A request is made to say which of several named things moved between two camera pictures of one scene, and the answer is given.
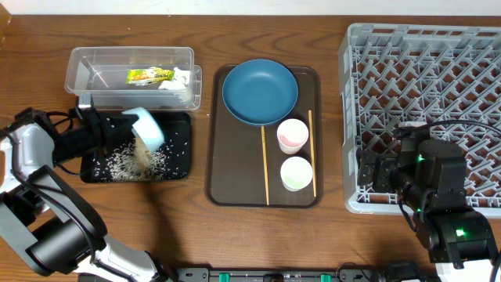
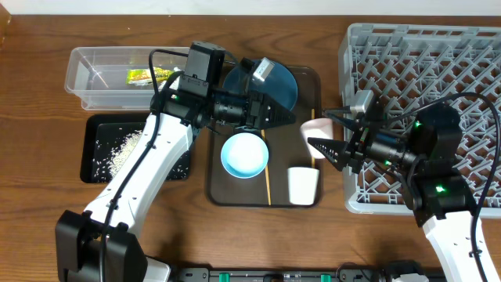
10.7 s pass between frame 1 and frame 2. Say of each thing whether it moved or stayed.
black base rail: stayed
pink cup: moved
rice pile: moved
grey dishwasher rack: stayed
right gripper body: moved
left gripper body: moved
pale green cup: moved
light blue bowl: moved
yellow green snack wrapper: stayed
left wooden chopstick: stayed
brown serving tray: stayed
